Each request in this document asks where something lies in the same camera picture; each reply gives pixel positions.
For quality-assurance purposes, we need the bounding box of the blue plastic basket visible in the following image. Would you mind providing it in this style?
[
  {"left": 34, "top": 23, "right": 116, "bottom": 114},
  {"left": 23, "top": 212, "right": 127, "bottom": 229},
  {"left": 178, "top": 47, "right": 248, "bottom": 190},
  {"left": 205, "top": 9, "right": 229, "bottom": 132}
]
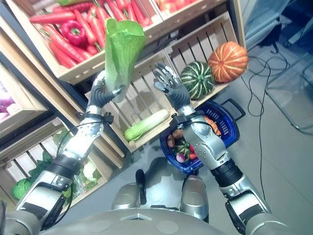
[{"left": 159, "top": 100, "right": 240, "bottom": 175}]

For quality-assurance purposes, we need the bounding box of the wooden crate with pumpkins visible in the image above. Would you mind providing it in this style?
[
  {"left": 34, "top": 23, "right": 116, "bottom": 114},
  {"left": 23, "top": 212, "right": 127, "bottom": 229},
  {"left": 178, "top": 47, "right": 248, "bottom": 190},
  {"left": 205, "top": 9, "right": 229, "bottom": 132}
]
[{"left": 164, "top": 10, "right": 248, "bottom": 103}]

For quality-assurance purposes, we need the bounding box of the dark green leafy vegetable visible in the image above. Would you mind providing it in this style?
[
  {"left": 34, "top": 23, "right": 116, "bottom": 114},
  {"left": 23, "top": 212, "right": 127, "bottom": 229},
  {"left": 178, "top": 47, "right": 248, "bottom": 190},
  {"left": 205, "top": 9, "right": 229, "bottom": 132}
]
[{"left": 28, "top": 127, "right": 72, "bottom": 178}]

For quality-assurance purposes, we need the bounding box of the robot silver torso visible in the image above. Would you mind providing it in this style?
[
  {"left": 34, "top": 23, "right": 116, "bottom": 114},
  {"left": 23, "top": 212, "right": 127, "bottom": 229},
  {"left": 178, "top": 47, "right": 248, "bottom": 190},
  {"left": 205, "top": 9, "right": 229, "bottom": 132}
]
[{"left": 0, "top": 209, "right": 313, "bottom": 235}]

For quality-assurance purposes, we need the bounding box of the large green striped pumpkin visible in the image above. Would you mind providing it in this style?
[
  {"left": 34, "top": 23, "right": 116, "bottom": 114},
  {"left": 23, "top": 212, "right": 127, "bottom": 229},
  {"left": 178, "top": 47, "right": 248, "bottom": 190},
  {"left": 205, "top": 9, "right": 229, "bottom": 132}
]
[{"left": 180, "top": 61, "right": 216, "bottom": 101}]

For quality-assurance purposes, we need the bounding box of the small red pepper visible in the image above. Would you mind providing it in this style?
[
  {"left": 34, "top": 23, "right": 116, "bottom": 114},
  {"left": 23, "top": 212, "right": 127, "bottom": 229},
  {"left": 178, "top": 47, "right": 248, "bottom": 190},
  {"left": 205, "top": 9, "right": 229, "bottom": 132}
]
[{"left": 187, "top": 144, "right": 199, "bottom": 160}]

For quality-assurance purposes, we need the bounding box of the pale white cabbage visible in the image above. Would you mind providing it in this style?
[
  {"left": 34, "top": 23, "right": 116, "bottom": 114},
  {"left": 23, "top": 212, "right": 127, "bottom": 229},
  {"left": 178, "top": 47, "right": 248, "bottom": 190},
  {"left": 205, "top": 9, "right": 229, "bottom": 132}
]
[{"left": 82, "top": 159, "right": 99, "bottom": 182}]

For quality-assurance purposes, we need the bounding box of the black floor cable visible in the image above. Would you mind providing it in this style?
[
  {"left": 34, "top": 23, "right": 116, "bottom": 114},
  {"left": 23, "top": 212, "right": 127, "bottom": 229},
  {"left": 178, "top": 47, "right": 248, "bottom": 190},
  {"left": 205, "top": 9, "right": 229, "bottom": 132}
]
[{"left": 240, "top": 14, "right": 313, "bottom": 202}]

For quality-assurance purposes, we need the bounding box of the green lettuce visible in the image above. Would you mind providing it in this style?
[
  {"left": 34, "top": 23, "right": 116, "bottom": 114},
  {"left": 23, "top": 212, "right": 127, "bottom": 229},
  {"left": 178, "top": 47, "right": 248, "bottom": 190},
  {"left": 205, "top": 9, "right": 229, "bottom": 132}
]
[{"left": 104, "top": 18, "right": 147, "bottom": 103}]

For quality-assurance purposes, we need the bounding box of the pile of red tomatoes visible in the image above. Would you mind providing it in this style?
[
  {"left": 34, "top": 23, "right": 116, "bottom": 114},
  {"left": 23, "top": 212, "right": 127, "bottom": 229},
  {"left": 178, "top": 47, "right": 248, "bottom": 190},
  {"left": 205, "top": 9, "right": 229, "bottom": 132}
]
[{"left": 156, "top": 0, "right": 199, "bottom": 13}]

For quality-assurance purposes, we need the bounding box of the metal chair frame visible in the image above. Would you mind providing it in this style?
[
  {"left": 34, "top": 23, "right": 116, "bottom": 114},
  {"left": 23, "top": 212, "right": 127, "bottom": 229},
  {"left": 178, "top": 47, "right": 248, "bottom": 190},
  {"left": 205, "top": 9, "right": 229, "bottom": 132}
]
[{"left": 265, "top": 47, "right": 313, "bottom": 136}]

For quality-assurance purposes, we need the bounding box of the black bag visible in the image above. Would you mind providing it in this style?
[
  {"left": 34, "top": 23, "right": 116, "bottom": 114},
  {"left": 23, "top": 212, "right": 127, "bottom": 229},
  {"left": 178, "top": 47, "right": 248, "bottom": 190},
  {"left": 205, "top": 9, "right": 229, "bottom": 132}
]
[{"left": 258, "top": 19, "right": 282, "bottom": 47}]

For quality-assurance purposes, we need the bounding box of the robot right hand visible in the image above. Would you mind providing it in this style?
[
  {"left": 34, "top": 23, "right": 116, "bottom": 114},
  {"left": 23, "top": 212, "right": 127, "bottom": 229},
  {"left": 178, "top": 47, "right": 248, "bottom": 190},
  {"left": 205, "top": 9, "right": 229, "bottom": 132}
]
[{"left": 153, "top": 62, "right": 197, "bottom": 117}]

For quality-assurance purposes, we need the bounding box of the pile of purple onions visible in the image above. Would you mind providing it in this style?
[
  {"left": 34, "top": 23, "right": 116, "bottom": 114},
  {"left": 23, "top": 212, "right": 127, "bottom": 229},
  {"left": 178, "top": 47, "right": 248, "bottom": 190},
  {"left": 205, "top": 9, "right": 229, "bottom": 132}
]
[{"left": 0, "top": 80, "right": 16, "bottom": 118}]

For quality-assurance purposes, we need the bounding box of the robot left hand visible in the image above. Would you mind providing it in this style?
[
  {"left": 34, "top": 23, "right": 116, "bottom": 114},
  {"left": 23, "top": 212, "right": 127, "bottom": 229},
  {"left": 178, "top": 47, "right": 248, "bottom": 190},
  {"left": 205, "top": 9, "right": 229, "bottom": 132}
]
[{"left": 87, "top": 70, "right": 127, "bottom": 115}]

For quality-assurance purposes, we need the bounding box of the wooden crate with carrots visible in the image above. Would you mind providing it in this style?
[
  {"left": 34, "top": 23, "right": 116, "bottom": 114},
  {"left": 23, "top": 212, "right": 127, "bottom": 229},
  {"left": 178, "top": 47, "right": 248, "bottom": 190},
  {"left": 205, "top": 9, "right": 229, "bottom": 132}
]
[{"left": 4, "top": 0, "right": 165, "bottom": 85}]

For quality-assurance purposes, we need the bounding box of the robot left silver leg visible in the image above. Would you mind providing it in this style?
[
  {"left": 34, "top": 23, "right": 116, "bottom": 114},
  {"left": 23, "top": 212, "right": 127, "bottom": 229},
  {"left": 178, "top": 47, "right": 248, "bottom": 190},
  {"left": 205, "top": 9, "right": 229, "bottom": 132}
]
[{"left": 111, "top": 182, "right": 148, "bottom": 211}]

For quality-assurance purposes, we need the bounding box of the robot silver leg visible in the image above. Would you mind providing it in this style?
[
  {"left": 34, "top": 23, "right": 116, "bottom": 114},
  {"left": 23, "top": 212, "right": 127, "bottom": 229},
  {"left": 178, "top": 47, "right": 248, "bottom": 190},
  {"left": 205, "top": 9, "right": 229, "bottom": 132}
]
[
  {"left": 180, "top": 175, "right": 210, "bottom": 221},
  {"left": 111, "top": 182, "right": 148, "bottom": 211}
]

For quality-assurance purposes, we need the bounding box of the orange striped pumpkin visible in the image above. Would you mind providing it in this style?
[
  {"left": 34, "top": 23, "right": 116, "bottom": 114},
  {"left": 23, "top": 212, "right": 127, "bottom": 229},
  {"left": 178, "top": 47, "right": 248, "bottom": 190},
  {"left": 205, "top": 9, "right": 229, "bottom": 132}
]
[{"left": 207, "top": 41, "right": 249, "bottom": 84}]

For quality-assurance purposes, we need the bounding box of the orange sweet potato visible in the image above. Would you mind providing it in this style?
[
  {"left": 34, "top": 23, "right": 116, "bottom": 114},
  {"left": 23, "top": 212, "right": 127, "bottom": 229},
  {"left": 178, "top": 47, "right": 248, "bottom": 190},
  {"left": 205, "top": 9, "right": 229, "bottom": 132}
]
[{"left": 203, "top": 115, "right": 222, "bottom": 137}]

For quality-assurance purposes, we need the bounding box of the wooden crate with tomatoes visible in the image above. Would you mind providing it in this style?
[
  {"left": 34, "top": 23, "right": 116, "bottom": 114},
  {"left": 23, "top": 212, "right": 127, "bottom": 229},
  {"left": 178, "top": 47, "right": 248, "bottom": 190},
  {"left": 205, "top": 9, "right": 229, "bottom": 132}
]
[{"left": 151, "top": 0, "right": 234, "bottom": 23}]

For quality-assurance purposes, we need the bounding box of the robot right silver leg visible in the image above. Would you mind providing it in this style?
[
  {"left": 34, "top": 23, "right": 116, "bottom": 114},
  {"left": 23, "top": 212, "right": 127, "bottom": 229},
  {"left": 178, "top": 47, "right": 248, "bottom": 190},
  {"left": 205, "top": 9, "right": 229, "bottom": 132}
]
[{"left": 180, "top": 175, "right": 210, "bottom": 221}]

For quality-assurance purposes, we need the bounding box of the white green radish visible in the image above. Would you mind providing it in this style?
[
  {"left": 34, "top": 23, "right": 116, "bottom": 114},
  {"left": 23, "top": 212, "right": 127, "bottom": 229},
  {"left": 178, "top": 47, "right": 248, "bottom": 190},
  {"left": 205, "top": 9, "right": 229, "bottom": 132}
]
[{"left": 123, "top": 108, "right": 170, "bottom": 141}]

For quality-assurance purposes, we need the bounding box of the wooden crate with cabbages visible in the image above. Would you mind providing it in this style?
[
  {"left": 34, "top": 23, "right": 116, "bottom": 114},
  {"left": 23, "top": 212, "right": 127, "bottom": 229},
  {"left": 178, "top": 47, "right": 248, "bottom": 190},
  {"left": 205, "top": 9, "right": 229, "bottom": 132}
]
[{"left": 0, "top": 117, "right": 110, "bottom": 214}]

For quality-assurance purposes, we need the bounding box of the red bell pepper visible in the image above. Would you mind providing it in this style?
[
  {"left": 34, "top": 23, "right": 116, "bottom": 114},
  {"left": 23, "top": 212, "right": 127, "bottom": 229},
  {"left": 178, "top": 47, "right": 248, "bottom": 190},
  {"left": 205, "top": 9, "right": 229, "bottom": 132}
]
[{"left": 61, "top": 20, "right": 89, "bottom": 48}]

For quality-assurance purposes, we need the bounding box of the small green striped pumpkin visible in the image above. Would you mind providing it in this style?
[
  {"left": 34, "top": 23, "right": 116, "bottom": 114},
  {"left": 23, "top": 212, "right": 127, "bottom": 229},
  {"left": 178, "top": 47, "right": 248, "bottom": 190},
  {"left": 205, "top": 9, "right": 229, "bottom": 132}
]
[{"left": 174, "top": 140, "right": 192, "bottom": 158}]

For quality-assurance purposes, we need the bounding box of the wooden crate with onions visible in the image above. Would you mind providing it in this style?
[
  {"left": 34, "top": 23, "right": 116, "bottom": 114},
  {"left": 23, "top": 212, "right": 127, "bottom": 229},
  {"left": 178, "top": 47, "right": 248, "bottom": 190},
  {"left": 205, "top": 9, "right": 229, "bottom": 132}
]
[{"left": 0, "top": 62, "right": 48, "bottom": 133}]

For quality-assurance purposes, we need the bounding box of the round green cabbage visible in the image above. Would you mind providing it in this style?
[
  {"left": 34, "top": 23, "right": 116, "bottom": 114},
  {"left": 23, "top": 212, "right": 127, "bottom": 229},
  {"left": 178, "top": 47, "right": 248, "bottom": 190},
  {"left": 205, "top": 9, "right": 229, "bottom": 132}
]
[{"left": 12, "top": 178, "right": 33, "bottom": 200}]

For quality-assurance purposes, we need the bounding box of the wooden crate with radish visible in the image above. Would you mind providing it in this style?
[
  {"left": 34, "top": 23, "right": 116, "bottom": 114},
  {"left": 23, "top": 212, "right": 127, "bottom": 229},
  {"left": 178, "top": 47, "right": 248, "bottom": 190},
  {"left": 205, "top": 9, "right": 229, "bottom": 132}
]
[{"left": 84, "top": 51, "right": 177, "bottom": 154}]

